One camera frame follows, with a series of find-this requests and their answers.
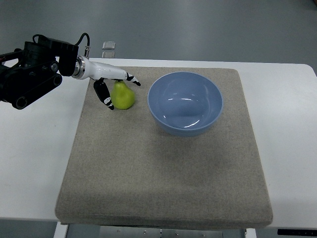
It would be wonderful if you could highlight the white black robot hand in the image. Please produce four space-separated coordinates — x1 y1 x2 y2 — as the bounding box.
72 56 141 110

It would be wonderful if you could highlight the green pear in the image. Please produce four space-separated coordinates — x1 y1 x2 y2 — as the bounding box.
110 81 135 110

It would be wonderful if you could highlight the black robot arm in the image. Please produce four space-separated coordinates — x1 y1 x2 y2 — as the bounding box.
0 33 89 110

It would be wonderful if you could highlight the blue ceramic bowl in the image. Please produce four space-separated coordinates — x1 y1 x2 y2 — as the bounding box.
147 71 224 137

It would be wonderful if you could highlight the lower metal floor plate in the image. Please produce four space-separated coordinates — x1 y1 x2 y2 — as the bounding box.
102 51 115 59

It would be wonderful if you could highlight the metal floor plate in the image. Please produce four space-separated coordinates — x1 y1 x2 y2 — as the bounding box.
102 51 115 59
102 42 115 50

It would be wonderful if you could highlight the upper metal floor plate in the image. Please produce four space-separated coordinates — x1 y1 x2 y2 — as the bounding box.
102 42 115 50

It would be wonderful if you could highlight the beige fabric mat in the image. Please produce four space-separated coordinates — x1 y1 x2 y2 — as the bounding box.
55 67 273 230

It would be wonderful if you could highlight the metal table frame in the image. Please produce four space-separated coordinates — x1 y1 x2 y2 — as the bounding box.
54 222 257 238

